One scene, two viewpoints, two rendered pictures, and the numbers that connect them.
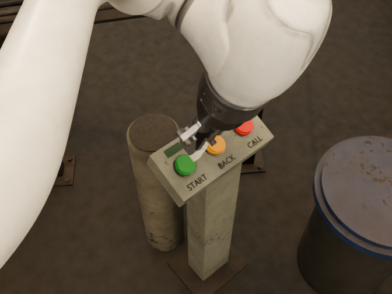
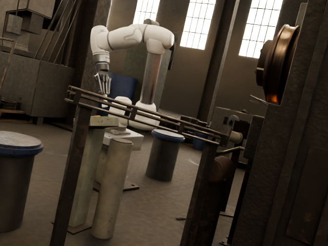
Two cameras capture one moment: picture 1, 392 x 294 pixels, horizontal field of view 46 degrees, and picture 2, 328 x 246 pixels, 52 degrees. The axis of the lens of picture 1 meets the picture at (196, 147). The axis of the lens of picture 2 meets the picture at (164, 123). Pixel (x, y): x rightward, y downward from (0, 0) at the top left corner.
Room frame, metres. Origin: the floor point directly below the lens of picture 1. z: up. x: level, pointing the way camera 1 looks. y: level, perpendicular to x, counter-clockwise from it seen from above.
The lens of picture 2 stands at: (2.30, -0.41, 0.83)
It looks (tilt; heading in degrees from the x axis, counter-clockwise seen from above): 6 degrees down; 157
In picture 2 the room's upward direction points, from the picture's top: 13 degrees clockwise
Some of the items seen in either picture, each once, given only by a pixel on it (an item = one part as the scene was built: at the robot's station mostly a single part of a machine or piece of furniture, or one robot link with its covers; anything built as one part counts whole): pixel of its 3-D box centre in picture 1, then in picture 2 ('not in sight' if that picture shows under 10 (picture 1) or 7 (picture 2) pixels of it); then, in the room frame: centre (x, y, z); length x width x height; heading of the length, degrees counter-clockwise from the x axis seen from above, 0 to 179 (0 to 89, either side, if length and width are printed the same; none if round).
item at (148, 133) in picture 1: (160, 191); (112, 187); (0.63, 0.10, 0.26); 0.12 x 0.12 x 0.52
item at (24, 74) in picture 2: not in sight; (48, 89); (-2.94, -0.08, 0.43); 1.23 x 0.93 x 0.87; 128
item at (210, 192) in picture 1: (210, 215); (85, 170); (0.53, -0.04, 0.31); 0.24 x 0.16 x 0.62; 130
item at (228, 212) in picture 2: not in sight; (230, 165); (0.15, 1.14, 0.36); 0.26 x 0.20 x 0.72; 165
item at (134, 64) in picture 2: not in sight; (142, 88); (-3.29, 1.45, 0.75); 0.70 x 0.48 x 1.50; 130
